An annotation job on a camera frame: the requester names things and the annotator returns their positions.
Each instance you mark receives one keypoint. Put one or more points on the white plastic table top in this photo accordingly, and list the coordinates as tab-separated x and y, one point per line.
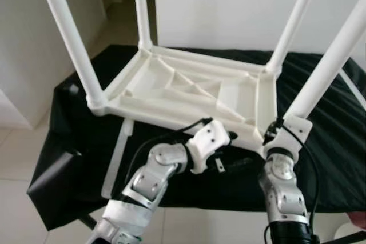
183	90

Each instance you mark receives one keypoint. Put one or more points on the black metal table leg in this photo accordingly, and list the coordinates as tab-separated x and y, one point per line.
349	237
87	222

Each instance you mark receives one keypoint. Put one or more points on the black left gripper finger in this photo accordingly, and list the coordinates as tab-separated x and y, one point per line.
230	136

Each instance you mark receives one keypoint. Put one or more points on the white plastic table leg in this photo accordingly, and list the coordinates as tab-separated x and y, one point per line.
68	38
329	61
293	24
142	10

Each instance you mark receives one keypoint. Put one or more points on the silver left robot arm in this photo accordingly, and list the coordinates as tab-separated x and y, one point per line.
148	181

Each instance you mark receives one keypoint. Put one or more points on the small grey cloth tag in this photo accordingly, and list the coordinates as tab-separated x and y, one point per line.
73	90

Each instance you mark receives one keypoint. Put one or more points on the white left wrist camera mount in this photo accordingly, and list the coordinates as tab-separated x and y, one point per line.
207	140

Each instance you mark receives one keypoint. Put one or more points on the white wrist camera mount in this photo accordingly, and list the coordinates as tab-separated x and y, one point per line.
207	140
291	132

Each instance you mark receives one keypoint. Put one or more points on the white fabric strip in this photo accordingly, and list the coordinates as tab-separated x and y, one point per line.
116	161
353	88

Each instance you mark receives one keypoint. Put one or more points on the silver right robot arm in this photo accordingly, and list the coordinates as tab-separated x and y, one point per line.
283	190

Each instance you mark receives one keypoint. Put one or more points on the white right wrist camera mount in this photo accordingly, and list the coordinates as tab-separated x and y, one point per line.
291	132

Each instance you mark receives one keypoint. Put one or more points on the black table cloth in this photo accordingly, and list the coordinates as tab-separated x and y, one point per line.
331	164

